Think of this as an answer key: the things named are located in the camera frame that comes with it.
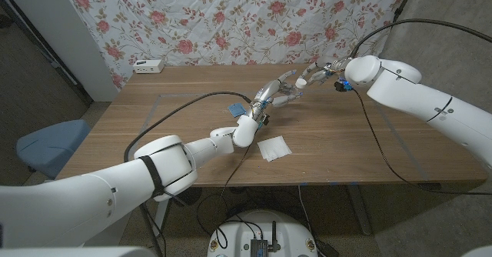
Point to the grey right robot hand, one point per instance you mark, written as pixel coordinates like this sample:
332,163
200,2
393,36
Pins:
324,70

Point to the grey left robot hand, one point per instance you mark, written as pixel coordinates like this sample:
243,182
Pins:
269,91

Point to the clear bottle with white cap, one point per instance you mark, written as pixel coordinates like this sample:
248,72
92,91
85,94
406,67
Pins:
300,83

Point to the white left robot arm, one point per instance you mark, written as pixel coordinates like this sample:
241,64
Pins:
161,172

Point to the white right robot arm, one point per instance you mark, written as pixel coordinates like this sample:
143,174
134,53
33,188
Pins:
419,91

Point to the white folded tissue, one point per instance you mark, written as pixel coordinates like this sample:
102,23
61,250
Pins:
273,148

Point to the blue card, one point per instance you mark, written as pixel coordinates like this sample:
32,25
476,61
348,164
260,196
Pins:
237,109

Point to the floral rose backdrop cloth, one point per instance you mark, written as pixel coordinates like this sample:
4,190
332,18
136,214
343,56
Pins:
238,22

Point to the grey table leg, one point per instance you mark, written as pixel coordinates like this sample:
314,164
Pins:
359,211

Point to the white robot torso base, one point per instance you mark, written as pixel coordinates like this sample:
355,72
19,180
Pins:
234,237

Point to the black module with antenna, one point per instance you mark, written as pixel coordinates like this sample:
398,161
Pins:
258,247

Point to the black power adapter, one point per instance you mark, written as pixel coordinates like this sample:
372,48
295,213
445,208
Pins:
326,249

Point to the white table leg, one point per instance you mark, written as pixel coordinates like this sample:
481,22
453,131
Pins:
159,222

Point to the blue chair seat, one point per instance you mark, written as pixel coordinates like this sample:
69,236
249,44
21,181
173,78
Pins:
50,145

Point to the white wall panel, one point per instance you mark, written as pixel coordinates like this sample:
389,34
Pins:
65,30

